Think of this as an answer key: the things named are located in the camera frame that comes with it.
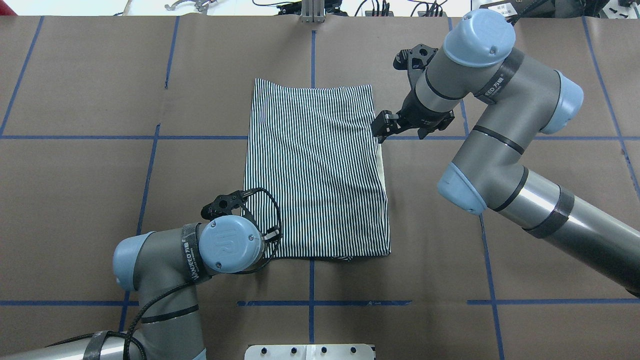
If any black box device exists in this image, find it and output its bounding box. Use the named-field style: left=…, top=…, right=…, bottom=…
left=470, top=0, right=556, bottom=19

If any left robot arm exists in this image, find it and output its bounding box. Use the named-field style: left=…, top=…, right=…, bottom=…
left=7, top=187, right=282, bottom=360

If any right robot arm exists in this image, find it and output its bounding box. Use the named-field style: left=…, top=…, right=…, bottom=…
left=371, top=8, right=640, bottom=297

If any aluminium frame post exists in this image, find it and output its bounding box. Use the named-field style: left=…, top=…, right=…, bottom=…
left=300, top=0, right=326, bottom=24

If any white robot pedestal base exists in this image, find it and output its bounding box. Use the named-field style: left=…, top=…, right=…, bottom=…
left=244, top=343, right=377, bottom=360

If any striped polo shirt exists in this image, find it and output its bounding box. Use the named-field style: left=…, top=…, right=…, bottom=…
left=243, top=79, right=391, bottom=260

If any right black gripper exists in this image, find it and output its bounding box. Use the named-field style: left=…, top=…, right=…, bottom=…
left=371, top=44, right=456, bottom=144

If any metal reacher grabber tool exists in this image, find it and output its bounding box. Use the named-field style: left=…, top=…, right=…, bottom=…
left=164, top=0, right=217, bottom=13

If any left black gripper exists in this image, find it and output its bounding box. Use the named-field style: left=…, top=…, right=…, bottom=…
left=200, top=190, right=282, bottom=245

